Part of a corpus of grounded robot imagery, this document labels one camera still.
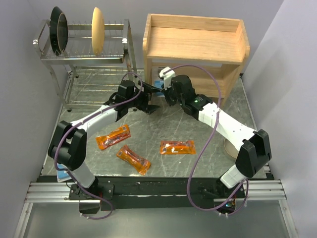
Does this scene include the beige wooden plate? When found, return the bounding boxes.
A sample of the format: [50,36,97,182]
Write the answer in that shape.
[91,7,105,56]

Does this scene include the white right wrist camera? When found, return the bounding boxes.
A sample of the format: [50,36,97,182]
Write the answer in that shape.
[159,67,176,90]

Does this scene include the orange razor pack left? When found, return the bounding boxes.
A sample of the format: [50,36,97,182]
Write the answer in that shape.
[96,124,131,150]

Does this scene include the orange razor pack middle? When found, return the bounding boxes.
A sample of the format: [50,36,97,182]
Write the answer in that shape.
[116,145,151,176]

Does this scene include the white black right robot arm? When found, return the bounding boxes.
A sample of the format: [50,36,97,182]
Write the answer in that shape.
[159,71,271,197]

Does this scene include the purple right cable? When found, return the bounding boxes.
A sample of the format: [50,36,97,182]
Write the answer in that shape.
[186,64,249,212]

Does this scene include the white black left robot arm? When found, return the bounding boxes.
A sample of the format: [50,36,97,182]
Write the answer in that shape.
[48,80,161,199]

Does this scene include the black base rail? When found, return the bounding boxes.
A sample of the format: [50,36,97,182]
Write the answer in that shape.
[68,175,246,211]

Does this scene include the orange razor pack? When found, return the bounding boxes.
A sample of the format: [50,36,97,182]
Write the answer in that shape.
[160,140,196,155]
[116,145,151,176]
[96,124,131,150]

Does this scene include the beige ceramic bowl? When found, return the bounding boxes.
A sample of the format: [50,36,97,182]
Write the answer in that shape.
[223,138,239,161]

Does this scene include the metal dish rack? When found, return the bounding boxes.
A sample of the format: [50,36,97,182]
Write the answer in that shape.
[33,19,137,111]

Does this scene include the aluminium frame rail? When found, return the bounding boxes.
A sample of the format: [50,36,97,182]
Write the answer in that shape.
[13,182,96,238]

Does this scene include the blue razor blister pack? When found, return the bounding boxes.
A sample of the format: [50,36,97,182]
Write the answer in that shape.
[56,164,71,182]
[152,67,163,89]

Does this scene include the black plate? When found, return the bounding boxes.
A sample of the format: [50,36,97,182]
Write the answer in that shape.
[50,6,68,56]

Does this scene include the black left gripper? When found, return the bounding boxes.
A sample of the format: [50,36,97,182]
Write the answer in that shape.
[126,81,160,115]

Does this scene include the wooden two-tier shelf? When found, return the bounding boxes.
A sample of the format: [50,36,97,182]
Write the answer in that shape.
[143,13,250,105]

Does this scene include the orange razor pack right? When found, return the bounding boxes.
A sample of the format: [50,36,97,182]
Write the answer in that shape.
[160,140,196,155]

